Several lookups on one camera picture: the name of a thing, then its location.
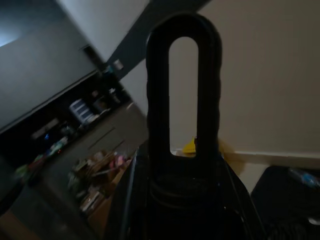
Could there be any dark cooking pot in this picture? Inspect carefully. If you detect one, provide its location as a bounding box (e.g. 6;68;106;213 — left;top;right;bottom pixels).
90;96;111;115

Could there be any clear plastic bottle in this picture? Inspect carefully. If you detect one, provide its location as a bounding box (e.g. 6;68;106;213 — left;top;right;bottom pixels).
288;167;320;189

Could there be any yellow dustpan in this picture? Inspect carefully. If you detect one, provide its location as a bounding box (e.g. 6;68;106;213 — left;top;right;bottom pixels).
181;136;235;154

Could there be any large grey television screen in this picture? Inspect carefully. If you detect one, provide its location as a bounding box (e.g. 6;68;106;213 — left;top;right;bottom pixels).
0;0;101;134

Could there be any dark television cabinet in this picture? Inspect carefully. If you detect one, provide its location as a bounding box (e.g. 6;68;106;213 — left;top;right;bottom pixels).
0;71;147;176

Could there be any cardboard box with clutter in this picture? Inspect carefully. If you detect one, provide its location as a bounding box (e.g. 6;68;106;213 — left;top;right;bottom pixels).
66;149;134;219

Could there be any white plastic drawer unit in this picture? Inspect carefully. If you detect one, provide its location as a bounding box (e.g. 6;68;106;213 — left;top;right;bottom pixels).
69;99;93;124

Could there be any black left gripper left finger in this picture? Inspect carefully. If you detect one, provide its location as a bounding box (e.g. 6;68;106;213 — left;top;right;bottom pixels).
103;147;151;240

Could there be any black bin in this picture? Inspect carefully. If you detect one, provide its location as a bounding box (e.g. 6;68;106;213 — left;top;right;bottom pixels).
250;165;320;240

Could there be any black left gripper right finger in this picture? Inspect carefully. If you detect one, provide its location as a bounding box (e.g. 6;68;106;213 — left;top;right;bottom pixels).
219;139;266;240

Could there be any black loop broom handle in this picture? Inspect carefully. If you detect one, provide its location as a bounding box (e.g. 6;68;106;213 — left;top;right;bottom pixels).
145;11;224;240

